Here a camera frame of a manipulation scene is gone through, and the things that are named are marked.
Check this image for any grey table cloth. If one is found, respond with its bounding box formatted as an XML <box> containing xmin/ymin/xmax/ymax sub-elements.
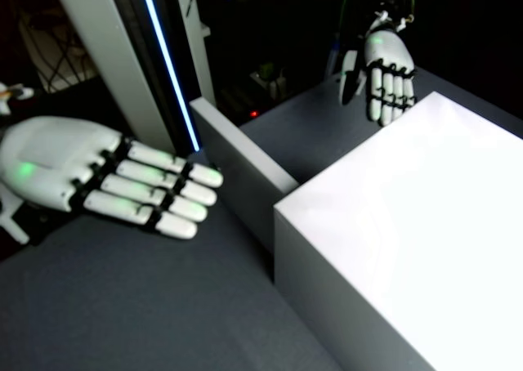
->
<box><xmin>0</xmin><ymin>66</ymin><xmax>523</xmax><ymax>371</ymax></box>

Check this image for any white robot body column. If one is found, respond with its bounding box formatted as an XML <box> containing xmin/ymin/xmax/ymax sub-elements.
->
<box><xmin>51</xmin><ymin>0</ymin><xmax>217</xmax><ymax>154</ymax></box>

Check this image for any large white box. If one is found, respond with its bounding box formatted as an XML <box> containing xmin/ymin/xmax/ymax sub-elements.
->
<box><xmin>273</xmin><ymin>91</ymin><xmax>523</xmax><ymax>371</ymax></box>

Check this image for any blue light strip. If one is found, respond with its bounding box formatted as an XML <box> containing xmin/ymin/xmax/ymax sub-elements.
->
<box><xmin>137</xmin><ymin>0</ymin><xmax>202</xmax><ymax>152</ymax></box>

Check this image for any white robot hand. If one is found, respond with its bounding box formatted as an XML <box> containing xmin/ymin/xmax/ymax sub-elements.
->
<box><xmin>0</xmin><ymin>115</ymin><xmax>225</xmax><ymax>240</ymax></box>
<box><xmin>340</xmin><ymin>29</ymin><xmax>418</xmax><ymax>127</ymax></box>

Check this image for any grey panel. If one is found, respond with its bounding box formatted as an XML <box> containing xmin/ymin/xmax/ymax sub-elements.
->
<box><xmin>190</xmin><ymin>97</ymin><xmax>302</xmax><ymax>261</ymax></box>

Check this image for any white box with cables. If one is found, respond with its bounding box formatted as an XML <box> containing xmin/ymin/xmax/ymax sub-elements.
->
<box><xmin>18</xmin><ymin>11</ymin><xmax>99</xmax><ymax>95</ymax></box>

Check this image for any thin green cable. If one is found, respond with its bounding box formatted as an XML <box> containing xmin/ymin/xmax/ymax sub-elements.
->
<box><xmin>337</xmin><ymin>0</ymin><xmax>353</xmax><ymax>61</ymax></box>

